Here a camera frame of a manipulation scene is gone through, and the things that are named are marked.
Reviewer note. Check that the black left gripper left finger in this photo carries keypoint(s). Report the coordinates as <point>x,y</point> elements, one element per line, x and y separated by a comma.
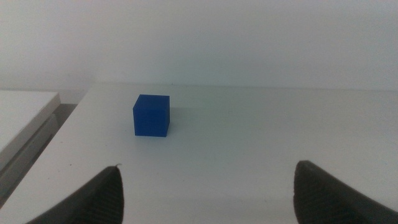
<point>99,199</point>

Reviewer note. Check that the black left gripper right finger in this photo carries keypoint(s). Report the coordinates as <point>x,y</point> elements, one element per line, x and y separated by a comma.
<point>323,199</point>

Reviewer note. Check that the blue cube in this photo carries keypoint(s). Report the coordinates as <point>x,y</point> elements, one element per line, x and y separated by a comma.
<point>151,116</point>

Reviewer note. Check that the white side table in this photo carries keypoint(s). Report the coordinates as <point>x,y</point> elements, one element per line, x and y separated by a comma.
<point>21,115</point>

